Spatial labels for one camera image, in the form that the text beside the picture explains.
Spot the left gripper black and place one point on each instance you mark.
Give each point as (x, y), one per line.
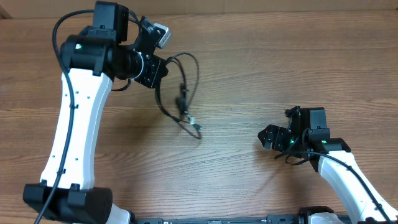
(157, 70)

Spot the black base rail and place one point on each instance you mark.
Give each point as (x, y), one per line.
(269, 219)

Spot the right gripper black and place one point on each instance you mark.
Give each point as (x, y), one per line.
(273, 135)

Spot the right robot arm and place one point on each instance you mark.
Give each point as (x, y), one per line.
(307, 137)

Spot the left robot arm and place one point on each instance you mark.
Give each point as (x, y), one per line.
(117, 45)

